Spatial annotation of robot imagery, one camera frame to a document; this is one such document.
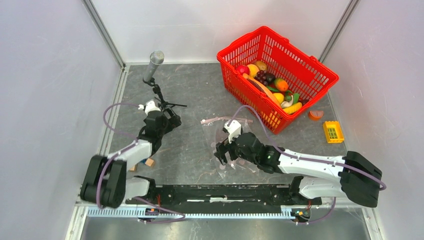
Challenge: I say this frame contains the small wooden block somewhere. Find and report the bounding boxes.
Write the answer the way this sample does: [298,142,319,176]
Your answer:
[128,164,138,172]

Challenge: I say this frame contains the red toy apple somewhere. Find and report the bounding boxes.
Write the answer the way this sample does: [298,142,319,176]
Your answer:
[235,65,250,75]

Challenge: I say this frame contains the orange toy tomato slice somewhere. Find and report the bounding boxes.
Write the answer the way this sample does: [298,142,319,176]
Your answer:
[308,110,324,121]

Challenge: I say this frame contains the microphone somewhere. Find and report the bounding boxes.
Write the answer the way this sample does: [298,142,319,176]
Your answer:
[142,50,187,110]

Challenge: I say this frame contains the purple toy grapes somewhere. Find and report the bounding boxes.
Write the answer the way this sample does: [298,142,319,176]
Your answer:
[254,70,276,86]

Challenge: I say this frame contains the white toy garlic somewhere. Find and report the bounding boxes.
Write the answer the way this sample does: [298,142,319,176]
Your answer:
[280,99,293,109]

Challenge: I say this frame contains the yellow toy crate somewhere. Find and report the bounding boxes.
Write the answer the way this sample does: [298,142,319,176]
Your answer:
[322,121,345,144]

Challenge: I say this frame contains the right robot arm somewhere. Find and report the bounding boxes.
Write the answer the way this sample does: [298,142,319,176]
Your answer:
[214,132,386,208]

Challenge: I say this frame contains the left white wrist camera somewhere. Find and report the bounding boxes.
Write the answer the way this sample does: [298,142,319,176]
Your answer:
[138,100,161,115]

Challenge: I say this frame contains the yellow toy banana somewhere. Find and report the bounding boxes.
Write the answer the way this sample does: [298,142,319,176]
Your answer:
[282,102,303,115]

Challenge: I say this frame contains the orange toy fruit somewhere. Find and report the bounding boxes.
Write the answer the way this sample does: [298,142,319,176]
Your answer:
[247,64,260,78]

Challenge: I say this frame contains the brown toy potato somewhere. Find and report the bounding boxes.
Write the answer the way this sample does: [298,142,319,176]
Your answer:
[254,60,268,71]

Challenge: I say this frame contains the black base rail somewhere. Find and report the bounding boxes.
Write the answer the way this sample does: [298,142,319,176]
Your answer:
[144,184,322,214]

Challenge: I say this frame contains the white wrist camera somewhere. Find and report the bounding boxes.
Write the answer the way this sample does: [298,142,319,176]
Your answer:
[223,120,243,144]
[138,100,161,115]

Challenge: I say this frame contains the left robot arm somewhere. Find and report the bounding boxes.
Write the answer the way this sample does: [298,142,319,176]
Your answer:
[79,107,182,208]

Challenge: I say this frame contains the green toy pepper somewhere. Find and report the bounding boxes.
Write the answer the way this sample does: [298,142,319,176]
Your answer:
[292,93,300,105]

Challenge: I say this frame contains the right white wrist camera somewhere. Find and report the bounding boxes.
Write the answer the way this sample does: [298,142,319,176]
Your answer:
[223,120,243,144]

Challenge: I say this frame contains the clear zip top bag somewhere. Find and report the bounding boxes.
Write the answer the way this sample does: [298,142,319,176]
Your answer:
[200,116,259,179]

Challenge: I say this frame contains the red plastic shopping basket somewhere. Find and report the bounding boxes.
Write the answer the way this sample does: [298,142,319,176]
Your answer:
[216,26,339,134]

